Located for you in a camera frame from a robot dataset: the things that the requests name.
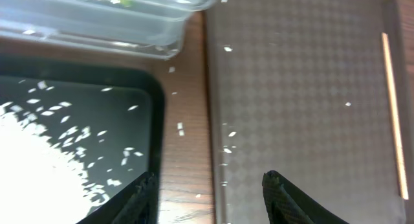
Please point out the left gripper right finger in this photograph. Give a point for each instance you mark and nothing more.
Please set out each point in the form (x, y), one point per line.
(287, 204)

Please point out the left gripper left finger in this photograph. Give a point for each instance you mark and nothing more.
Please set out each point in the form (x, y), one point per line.
(137, 203)

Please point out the wooden chopstick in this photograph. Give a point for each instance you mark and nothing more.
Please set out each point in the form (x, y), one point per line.
(395, 120)

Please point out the black tray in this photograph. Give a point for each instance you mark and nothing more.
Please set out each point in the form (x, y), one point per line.
(86, 74)

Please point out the spilled rice pile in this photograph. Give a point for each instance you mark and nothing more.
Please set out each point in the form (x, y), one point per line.
(68, 148)

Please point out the brown serving tray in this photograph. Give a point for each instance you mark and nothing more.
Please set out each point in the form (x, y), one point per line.
(299, 87)

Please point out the clear plastic bin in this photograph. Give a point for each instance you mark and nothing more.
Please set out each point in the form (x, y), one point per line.
(147, 28)

